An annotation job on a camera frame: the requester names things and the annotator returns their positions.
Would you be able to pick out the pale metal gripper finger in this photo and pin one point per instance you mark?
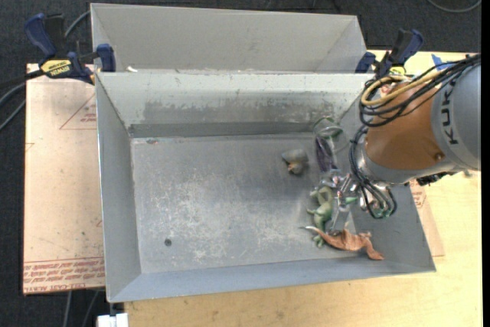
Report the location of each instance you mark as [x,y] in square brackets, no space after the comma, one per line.
[336,212]
[345,214]

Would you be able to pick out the green toy dinosaur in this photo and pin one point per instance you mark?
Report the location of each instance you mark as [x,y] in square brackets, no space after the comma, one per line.
[324,207]

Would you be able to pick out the brown toy dinosaur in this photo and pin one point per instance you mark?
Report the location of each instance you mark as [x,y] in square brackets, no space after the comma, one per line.
[350,241]

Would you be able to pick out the clear glass with purple print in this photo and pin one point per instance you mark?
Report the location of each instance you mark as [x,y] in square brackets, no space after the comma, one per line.
[325,153]

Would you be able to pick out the grey toy animal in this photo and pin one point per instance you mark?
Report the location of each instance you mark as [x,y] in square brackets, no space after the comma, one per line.
[295,159]

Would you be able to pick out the grey metal bin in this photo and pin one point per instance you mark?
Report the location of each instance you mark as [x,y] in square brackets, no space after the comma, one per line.
[214,203]

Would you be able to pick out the small white object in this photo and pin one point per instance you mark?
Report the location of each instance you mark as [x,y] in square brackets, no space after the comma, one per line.
[132,69]

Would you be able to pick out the brown cardboard board red print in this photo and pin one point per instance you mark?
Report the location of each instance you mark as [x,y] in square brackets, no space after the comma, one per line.
[61,184]

